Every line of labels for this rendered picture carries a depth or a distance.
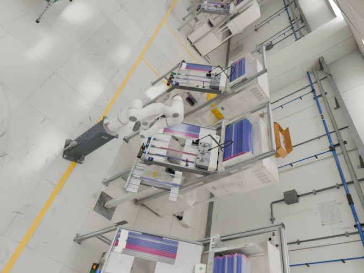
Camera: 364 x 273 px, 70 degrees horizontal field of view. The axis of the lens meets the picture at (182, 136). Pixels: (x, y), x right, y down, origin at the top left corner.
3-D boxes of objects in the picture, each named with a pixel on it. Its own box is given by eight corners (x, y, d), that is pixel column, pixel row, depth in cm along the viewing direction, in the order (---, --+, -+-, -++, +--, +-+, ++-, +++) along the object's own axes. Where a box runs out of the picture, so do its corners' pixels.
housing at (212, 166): (206, 175, 276) (208, 166, 266) (210, 142, 311) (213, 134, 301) (213, 176, 276) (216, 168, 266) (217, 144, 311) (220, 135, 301)
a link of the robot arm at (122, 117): (116, 119, 241) (132, 108, 228) (121, 106, 253) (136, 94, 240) (126, 127, 247) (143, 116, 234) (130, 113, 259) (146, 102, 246)
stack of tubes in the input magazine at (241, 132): (222, 160, 259) (246, 151, 244) (225, 127, 295) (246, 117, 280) (229, 168, 264) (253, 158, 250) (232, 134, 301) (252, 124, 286)
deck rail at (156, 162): (143, 162, 277) (144, 158, 273) (144, 161, 278) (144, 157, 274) (209, 176, 274) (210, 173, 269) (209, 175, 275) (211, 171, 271)
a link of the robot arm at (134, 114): (132, 112, 247) (128, 124, 237) (127, 103, 238) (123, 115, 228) (183, 106, 237) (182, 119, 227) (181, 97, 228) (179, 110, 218)
